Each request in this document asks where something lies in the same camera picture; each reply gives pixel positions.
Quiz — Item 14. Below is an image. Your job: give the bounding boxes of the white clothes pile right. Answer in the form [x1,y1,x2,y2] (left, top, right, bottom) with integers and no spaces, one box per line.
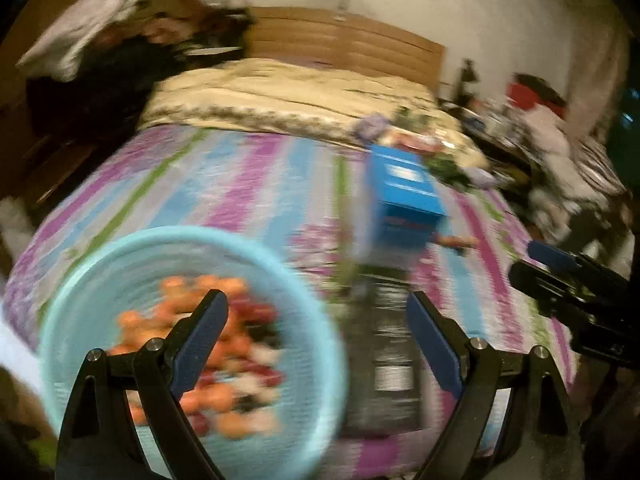
[506,73,628,242]

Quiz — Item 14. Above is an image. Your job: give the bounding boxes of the black cardboard box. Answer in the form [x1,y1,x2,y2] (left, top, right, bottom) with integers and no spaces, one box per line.
[341,266,422,439]

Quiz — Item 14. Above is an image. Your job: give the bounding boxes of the blue cardboard box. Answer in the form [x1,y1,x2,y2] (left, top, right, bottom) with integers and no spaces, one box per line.
[363,145,446,270]

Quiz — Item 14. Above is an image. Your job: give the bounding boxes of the light blue plastic basket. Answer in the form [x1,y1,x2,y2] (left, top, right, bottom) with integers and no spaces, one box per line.
[39,226,347,479]

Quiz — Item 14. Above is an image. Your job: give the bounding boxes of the small purple packet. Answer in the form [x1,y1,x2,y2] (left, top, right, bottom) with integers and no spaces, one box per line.
[352,113,390,144]

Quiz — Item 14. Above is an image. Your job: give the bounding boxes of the striped floral bed sheet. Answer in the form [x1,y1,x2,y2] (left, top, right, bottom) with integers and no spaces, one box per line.
[3,125,578,387]

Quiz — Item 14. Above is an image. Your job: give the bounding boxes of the cream quilted blanket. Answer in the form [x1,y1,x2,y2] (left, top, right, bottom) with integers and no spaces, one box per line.
[138,58,488,168]

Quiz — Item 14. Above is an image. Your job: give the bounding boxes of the wooden headboard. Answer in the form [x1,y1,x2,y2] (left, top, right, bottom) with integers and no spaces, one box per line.
[245,6,446,93]

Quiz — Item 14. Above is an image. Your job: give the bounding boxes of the pile of clothes left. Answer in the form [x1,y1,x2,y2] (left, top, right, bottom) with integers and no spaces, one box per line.
[16,0,254,82]

